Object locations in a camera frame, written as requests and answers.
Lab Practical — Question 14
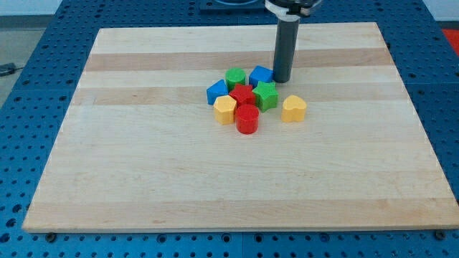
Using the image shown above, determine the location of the black device on floor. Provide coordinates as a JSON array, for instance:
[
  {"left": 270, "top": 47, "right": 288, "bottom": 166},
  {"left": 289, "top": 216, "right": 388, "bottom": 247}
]
[{"left": 0, "top": 62, "right": 16, "bottom": 77}]

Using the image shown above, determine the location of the red cylinder block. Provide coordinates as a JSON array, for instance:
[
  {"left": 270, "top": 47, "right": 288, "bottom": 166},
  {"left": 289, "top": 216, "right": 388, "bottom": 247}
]
[{"left": 235, "top": 104, "right": 259, "bottom": 134}]

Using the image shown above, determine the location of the blue cube block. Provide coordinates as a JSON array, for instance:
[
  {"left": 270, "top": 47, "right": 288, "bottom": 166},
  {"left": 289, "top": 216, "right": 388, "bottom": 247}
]
[{"left": 249, "top": 65, "right": 273, "bottom": 87}]

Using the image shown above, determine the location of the yellow hexagon block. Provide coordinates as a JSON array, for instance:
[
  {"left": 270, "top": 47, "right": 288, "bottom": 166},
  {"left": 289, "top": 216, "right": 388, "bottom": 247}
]
[{"left": 213, "top": 95, "right": 237, "bottom": 125}]

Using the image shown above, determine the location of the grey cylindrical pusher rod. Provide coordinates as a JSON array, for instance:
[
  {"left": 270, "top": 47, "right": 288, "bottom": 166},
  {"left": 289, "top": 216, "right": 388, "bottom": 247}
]
[{"left": 273, "top": 17, "right": 300, "bottom": 83}]

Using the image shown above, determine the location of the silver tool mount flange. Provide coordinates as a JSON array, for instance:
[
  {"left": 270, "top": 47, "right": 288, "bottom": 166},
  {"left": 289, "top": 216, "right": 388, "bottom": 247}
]
[{"left": 265, "top": 0, "right": 322, "bottom": 21}]

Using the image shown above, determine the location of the green star block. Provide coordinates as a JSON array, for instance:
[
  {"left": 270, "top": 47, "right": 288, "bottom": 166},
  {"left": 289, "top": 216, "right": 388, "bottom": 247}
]
[{"left": 252, "top": 81, "right": 279, "bottom": 113}]

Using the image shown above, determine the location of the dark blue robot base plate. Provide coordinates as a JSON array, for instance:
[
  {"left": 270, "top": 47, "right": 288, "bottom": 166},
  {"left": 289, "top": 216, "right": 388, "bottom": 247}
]
[{"left": 199, "top": 0, "right": 265, "bottom": 14}]

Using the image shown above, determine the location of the yellow heart block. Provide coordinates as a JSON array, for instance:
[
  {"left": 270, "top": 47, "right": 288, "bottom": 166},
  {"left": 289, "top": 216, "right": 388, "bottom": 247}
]
[{"left": 280, "top": 95, "right": 307, "bottom": 123}]

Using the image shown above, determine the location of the green cylinder block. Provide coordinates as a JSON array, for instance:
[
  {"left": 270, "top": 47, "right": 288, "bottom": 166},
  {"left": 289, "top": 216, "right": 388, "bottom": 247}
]
[{"left": 225, "top": 67, "right": 246, "bottom": 92}]

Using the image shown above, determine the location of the red star block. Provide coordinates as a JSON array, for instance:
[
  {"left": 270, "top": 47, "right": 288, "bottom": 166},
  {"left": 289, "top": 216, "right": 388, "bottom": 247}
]
[{"left": 229, "top": 83, "right": 256, "bottom": 107}]

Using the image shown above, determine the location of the blue triangular block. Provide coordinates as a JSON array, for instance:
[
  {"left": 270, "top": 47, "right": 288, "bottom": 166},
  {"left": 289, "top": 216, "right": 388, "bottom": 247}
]
[{"left": 206, "top": 79, "right": 229, "bottom": 105}]

